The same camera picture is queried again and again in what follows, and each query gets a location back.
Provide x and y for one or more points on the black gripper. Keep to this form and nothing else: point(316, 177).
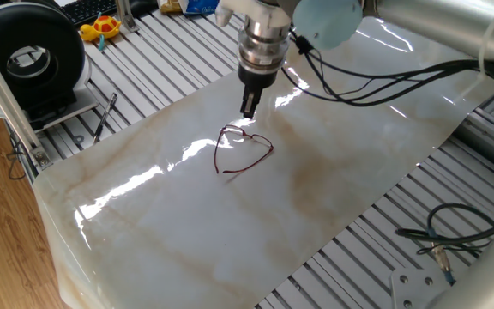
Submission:
point(256, 77)

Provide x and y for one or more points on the red framed glasses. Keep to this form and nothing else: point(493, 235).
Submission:
point(264, 139)

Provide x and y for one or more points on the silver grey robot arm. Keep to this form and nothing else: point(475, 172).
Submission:
point(444, 26)

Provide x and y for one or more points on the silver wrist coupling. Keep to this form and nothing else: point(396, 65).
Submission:
point(264, 43)

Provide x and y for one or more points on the blue snack bag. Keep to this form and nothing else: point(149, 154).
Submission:
point(197, 5)

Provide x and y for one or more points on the glossy marble pattern mat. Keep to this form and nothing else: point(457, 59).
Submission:
point(230, 214)

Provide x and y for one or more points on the yellow snack bag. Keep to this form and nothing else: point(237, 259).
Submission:
point(170, 6)

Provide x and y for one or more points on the black computer mouse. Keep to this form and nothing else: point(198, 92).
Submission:
point(144, 6)

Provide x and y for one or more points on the black pen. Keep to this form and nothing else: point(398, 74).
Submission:
point(105, 113)

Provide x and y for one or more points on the short aluminium upright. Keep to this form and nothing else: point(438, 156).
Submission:
point(124, 15)

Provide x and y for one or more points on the yellow turtle toy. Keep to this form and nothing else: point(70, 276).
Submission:
point(105, 26)

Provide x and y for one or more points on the black keyboard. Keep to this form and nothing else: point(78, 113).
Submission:
point(88, 10)

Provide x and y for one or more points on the black round fan device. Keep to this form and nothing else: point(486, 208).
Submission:
point(58, 38)

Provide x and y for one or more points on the white printed wrist mount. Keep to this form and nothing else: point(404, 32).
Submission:
point(242, 8)

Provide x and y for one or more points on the metal corner bracket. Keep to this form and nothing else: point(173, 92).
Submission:
point(43, 158)

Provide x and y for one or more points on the aluminium table edge rail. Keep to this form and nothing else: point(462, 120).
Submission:
point(483, 137)

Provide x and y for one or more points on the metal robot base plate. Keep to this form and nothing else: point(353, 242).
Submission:
point(414, 287)

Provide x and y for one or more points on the aluminium frame post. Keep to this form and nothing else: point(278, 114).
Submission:
point(2, 94)

